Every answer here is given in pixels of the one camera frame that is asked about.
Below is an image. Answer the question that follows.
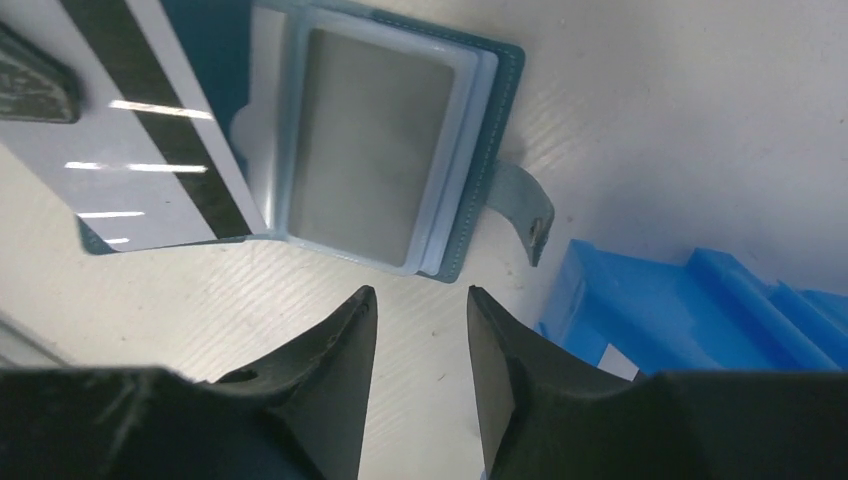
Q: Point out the white card with black stripe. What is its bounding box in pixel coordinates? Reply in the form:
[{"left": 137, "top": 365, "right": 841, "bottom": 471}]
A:
[{"left": 1, "top": 1, "right": 269, "bottom": 252}]

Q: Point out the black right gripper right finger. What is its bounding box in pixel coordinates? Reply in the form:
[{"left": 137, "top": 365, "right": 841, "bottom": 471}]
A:
[{"left": 467, "top": 286, "right": 847, "bottom": 479}]

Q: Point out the blue plastic bin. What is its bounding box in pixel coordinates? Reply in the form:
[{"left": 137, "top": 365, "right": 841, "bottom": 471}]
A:
[{"left": 535, "top": 240, "right": 847, "bottom": 375}]

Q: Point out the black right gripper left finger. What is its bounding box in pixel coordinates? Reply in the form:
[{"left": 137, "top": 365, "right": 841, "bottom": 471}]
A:
[{"left": 1, "top": 286, "right": 378, "bottom": 479}]

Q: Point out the teal leather card holder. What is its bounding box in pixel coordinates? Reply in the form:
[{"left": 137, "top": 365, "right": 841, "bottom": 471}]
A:
[{"left": 62, "top": 1, "right": 555, "bottom": 283}]

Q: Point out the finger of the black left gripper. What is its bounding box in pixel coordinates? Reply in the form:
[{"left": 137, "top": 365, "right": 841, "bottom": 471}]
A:
[{"left": 1, "top": 24, "right": 82, "bottom": 124}]

